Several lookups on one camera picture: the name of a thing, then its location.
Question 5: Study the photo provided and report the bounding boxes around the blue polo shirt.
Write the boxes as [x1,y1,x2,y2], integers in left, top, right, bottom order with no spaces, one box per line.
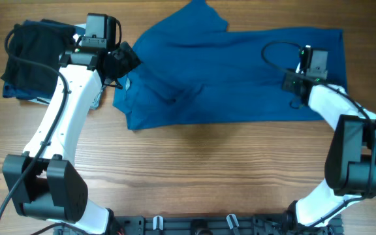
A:
[113,1,347,130]

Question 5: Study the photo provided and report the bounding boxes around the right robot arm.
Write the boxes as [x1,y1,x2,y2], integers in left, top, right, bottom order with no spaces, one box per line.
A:
[282,46,376,233]

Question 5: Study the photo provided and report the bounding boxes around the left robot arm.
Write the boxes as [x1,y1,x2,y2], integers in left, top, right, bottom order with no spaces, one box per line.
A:
[2,13,140,234]

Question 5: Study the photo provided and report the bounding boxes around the black folded garment on top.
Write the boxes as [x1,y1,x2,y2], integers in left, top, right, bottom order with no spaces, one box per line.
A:
[0,23,76,93]

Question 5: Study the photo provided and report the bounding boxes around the navy folded garment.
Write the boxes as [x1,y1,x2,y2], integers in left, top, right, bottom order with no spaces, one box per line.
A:
[2,18,87,101]

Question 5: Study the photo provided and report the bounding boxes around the right black camera cable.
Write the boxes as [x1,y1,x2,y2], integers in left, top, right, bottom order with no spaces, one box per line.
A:
[260,40,376,229]

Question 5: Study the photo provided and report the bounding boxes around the black camera cable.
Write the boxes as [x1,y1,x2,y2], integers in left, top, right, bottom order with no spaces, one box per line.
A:
[0,16,123,235]
[260,40,376,229]

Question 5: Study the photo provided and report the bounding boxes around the left black camera cable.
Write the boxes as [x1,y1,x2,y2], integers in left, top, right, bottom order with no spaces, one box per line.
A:
[0,16,123,235]

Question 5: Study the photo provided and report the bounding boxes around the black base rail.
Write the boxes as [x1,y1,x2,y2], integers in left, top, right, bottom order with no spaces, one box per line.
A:
[53,213,344,235]

